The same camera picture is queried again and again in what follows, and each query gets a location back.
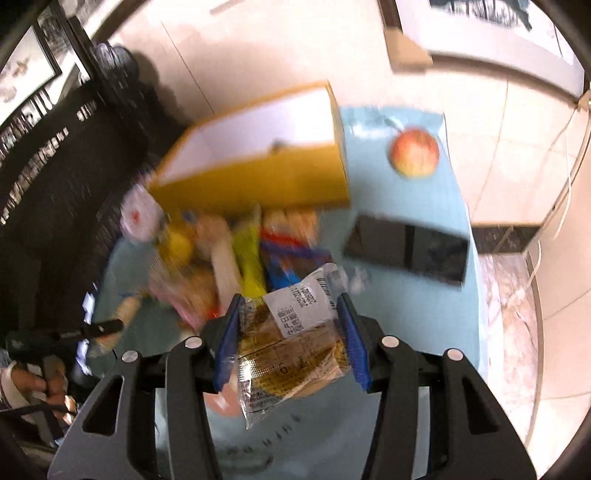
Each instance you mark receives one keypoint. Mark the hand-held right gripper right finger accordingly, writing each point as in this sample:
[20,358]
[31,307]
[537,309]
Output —
[353,344]

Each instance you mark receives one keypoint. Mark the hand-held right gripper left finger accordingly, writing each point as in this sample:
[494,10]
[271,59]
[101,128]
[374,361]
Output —
[228,344]

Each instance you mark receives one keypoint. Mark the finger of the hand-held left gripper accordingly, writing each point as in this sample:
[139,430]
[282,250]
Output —
[108,326]

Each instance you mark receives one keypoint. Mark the clear cake packet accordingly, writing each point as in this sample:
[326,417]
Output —
[291,350]

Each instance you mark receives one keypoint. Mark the pile of snack packets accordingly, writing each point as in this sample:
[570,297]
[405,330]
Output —
[221,263]

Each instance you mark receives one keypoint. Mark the yellow cardboard box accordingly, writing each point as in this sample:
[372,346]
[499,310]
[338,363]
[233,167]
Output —
[258,180]

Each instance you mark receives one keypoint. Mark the person's left hand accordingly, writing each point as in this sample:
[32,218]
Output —
[39,383]

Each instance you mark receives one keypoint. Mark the black rectangular tray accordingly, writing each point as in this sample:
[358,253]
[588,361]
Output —
[406,249]

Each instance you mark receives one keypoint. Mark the black carved wooden furniture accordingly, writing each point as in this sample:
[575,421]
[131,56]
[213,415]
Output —
[60,194]

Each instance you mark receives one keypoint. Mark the light blue printed blanket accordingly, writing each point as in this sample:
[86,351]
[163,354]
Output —
[415,203]

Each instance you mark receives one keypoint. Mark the red yellow apple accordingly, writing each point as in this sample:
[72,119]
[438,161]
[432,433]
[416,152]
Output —
[414,152]

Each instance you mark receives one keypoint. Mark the brown cardboard piece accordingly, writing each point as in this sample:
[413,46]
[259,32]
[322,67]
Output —
[406,48]

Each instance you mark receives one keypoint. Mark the large white framed picture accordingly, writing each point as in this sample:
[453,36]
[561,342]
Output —
[485,32]

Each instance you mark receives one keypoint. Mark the black framed wall picture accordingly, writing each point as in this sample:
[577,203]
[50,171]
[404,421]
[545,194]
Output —
[23,74]

